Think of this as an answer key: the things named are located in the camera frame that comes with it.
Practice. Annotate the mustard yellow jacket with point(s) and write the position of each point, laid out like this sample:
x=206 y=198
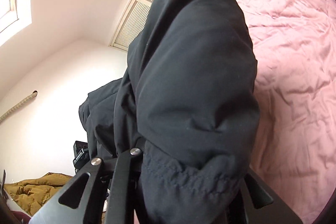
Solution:
x=31 y=194

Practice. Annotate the beige wall pipe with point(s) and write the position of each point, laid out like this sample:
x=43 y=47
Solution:
x=20 y=104

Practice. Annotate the black puffer jacket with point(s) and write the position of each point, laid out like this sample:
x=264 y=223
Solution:
x=188 y=93

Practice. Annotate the black camera box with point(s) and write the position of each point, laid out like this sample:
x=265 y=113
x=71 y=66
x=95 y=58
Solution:
x=81 y=154

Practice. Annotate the pink bed sheet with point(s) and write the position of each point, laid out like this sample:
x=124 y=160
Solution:
x=294 y=153

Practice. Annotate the dark red sleeve forearm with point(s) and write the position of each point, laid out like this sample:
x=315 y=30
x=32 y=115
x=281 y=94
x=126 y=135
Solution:
x=22 y=217

